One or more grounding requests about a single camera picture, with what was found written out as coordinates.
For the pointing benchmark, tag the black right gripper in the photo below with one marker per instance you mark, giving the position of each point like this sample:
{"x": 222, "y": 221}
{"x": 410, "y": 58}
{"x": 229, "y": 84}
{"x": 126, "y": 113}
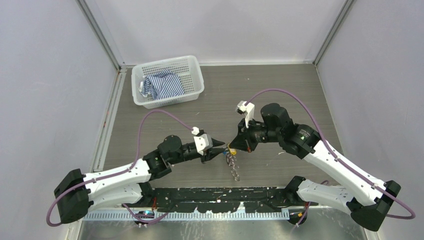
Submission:
{"x": 243, "y": 140}

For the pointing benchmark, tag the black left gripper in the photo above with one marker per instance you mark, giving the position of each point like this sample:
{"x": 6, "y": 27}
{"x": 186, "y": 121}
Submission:
{"x": 212, "y": 152}

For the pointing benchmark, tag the yellow key tag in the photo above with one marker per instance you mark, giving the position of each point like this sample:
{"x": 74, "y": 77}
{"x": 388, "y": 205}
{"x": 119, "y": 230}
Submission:
{"x": 232, "y": 151}

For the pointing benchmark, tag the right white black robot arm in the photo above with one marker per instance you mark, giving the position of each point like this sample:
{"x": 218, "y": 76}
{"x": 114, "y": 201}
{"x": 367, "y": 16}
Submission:
{"x": 358, "y": 194}

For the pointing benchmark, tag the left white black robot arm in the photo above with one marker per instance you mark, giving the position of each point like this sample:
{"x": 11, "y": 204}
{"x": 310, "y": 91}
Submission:
{"x": 78, "y": 193}

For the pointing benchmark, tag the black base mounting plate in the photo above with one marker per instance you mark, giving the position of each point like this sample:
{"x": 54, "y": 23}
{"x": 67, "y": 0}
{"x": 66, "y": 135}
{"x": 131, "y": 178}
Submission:
{"x": 220, "y": 199}

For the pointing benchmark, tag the blue white striped cloth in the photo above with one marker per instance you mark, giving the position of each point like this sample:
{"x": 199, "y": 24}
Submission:
{"x": 161, "y": 85}

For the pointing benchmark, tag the white plastic perforated basket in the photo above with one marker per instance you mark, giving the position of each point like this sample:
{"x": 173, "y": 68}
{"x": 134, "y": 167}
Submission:
{"x": 186, "y": 67}

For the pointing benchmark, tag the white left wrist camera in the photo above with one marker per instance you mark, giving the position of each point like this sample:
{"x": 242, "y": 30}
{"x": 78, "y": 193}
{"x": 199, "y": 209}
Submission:
{"x": 202, "y": 140}

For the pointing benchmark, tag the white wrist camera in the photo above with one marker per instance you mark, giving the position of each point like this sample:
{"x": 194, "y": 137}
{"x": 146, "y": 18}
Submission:
{"x": 202, "y": 140}
{"x": 247, "y": 109}

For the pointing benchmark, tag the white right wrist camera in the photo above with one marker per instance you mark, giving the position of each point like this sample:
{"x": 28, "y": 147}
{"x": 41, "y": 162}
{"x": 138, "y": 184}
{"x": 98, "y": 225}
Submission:
{"x": 247, "y": 109}

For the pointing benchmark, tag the slotted cable duct strip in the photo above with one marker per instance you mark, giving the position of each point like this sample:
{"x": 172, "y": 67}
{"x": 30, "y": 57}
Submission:
{"x": 238, "y": 215}

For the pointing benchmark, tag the aluminium frame rail left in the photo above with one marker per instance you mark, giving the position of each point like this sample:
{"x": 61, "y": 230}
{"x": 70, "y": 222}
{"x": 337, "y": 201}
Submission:
{"x": 106, "y": 127}

